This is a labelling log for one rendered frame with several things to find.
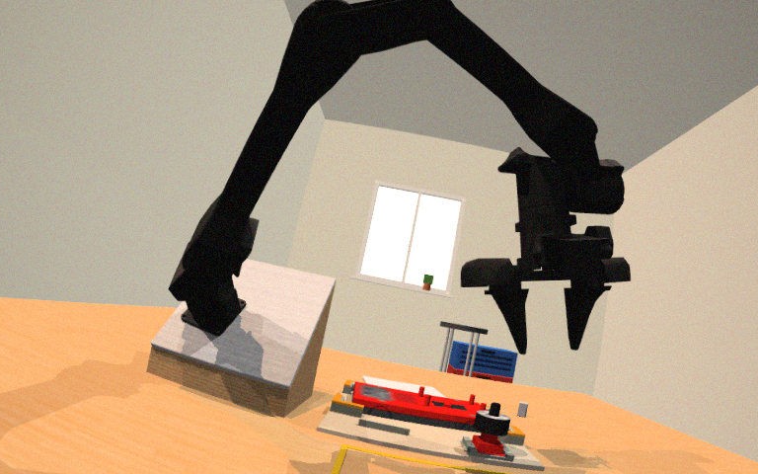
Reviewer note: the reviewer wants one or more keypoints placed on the black tyre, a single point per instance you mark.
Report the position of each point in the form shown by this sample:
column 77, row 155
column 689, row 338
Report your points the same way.
column 491, row 425

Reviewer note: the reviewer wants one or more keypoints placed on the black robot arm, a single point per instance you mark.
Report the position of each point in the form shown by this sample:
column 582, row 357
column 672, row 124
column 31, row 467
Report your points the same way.
column 326, row 40

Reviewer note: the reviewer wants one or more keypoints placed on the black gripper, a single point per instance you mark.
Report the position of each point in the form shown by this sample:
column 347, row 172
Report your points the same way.
column 504, row 279

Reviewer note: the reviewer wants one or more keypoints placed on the white rectangular sheet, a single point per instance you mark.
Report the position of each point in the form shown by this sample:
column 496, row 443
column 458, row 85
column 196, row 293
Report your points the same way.
column 401, row 386

